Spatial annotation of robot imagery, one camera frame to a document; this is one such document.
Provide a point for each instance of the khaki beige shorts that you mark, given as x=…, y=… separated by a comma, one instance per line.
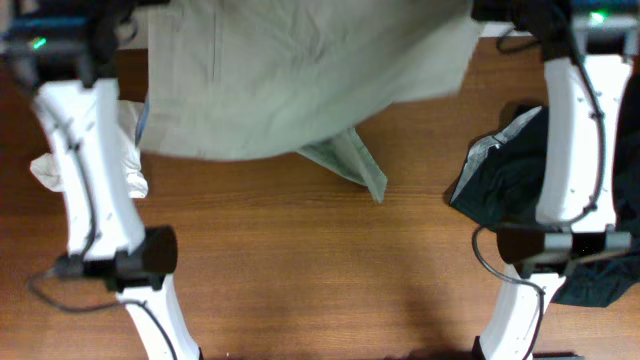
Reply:
x=243, y=80

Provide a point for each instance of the white crumpled cloth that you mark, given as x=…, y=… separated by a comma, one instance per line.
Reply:
x=46, y=171

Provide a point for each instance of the black garment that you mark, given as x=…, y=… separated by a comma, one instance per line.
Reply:
x=502, y=179

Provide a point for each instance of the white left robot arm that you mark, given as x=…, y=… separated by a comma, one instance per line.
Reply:
x=62, y=55

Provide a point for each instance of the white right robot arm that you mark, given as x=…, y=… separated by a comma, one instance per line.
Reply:
x=588, y=49

